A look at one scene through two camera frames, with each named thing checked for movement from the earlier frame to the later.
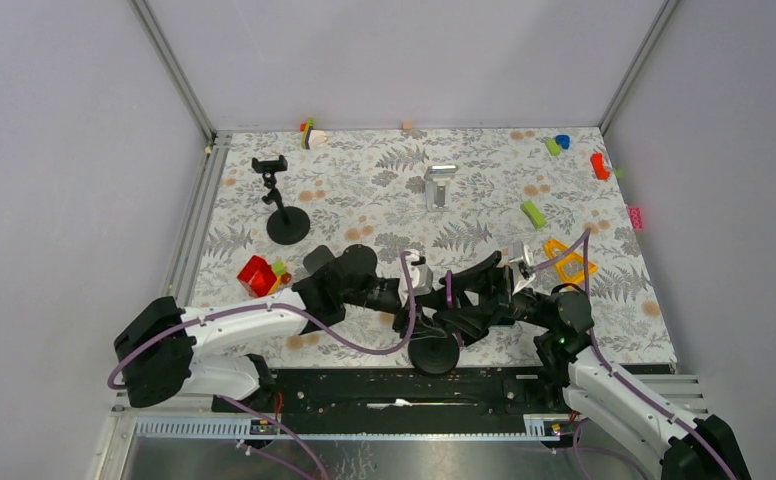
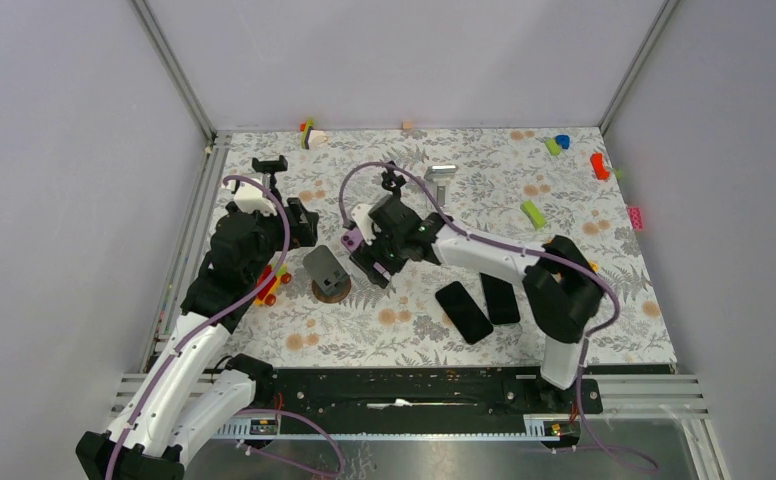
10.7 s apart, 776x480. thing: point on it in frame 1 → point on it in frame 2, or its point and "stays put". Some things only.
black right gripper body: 519,307 → 386,250
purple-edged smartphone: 449,286 → 352,240
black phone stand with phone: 432,351 → 392,182
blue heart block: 563,140 stays put
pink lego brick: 636,217 stays put
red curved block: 598,161 stays put
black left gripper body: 403,323 → 300,234
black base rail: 454,391 stays put
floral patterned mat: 452,195 stays put
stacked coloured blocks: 311,138 stays put
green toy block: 538,219 stays put
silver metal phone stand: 438,187 stays put
